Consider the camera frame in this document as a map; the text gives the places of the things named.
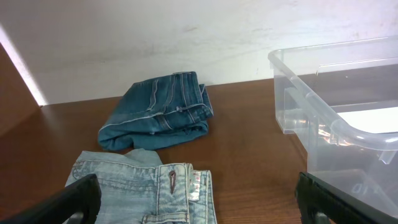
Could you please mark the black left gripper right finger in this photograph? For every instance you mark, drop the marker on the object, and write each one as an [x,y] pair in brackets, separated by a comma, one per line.
[320,202]

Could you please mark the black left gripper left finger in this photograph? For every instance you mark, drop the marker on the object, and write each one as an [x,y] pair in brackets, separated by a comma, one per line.
[77,203]

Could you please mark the white label in container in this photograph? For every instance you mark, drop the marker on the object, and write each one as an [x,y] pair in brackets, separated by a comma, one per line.
[376,121]

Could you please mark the clear plastic storage container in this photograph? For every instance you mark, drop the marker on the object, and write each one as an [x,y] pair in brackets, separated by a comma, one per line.
[312,85]

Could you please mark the light blue folded jeans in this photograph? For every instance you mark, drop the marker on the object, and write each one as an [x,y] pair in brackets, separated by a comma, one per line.
[138,188]

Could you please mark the dark blue folded jeans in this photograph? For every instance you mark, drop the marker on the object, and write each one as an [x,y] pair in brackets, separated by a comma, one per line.
[158,113]

